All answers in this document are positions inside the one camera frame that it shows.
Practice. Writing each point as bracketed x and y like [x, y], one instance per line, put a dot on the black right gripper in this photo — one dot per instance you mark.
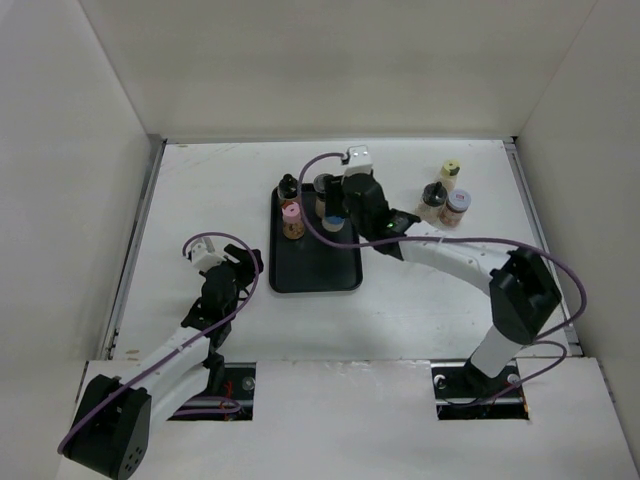
[335, 188]

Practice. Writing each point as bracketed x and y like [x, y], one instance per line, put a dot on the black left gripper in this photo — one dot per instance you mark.
[247, 261]

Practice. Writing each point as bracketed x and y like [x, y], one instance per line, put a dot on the silver lid blue label jar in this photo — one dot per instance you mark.
[332, 223]

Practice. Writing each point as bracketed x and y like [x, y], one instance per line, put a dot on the black knob spice bottle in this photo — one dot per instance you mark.
[287, 190]

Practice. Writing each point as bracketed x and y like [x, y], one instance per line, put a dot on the pink cap spice bottle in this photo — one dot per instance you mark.
[293, 226]

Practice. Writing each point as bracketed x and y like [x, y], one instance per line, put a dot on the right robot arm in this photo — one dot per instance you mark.
[520, 288]

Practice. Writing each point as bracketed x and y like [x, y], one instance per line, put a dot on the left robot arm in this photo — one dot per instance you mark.
[181, 379]

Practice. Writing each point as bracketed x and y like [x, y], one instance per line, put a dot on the yellow cap condiment bottle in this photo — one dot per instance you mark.
[448, 174]

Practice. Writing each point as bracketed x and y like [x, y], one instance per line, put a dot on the black rectangular tray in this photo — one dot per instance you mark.
[307, 265]

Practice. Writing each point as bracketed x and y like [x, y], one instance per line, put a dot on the black knob grinder bottle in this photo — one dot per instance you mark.
[432, 201]

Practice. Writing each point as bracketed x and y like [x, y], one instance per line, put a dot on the red label lid spice jar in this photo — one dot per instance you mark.
[457, 203]

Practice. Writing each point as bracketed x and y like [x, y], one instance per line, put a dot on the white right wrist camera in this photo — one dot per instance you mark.
[357, 160]

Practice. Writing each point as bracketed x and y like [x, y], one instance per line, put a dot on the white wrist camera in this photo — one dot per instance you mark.
[357, 160]
[203, 257]

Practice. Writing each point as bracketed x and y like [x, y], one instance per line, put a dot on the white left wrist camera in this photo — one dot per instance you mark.
[203, 257]

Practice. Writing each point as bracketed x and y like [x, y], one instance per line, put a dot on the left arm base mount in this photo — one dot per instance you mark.
[228, 396]

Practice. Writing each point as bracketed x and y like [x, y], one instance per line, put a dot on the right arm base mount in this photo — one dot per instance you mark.
[461, 394]

